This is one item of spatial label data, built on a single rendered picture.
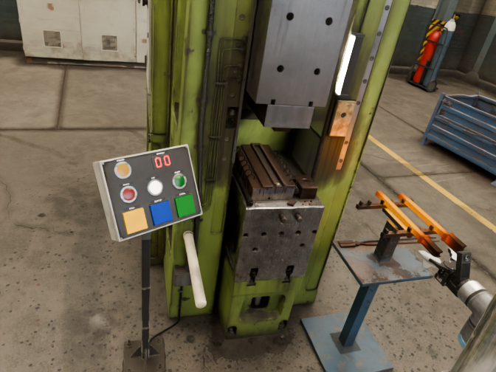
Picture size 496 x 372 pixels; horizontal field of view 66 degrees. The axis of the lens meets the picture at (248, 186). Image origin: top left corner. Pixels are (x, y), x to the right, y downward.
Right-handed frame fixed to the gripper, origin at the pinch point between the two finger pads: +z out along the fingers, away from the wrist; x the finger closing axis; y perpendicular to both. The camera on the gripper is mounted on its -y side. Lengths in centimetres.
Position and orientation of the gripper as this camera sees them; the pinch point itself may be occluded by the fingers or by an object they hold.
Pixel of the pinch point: (434, 247)
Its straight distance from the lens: 175.4
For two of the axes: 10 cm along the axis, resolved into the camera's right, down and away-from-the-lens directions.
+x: 9.6, -0.2, 2.9
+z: -2.6, -5.3, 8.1
